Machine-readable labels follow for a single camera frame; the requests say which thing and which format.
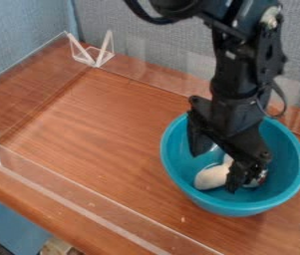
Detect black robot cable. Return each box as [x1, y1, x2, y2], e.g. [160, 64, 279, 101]
[257, 81, 288, 119]

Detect clear acrylic barrier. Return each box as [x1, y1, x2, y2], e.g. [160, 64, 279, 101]
[102, 35, 300, 134]
[0, 145, 222, 255]
[0, 32, 87, 136]

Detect white brown toy mushroom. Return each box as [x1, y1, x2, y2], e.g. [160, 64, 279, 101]
[193, 154, 268, 190]

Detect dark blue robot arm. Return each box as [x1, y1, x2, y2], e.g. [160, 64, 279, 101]
[123, 0, 288, 193]

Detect blue plastic bowl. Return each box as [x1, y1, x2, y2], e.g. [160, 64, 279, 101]
[160, 114, 300, 217]

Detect clear acrylic corner bracket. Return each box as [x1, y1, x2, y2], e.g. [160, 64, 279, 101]
[66, 30, 115, 68]

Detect clear acrylic front barrier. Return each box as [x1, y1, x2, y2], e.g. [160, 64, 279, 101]
[0, 145, 222, 255]

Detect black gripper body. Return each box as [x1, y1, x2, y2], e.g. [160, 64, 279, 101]
[186, 89, 272, 166]

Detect clear acrylic left barrier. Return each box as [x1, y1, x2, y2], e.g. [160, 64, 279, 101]
[0, 32, 87, 136]

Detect clear acrylic back barrier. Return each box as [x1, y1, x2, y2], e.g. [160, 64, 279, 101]
[102, 35, 300, 134]

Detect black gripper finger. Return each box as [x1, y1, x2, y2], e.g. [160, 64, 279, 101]
[225, 160, 264, 193]
[186, 122, 213, 157]

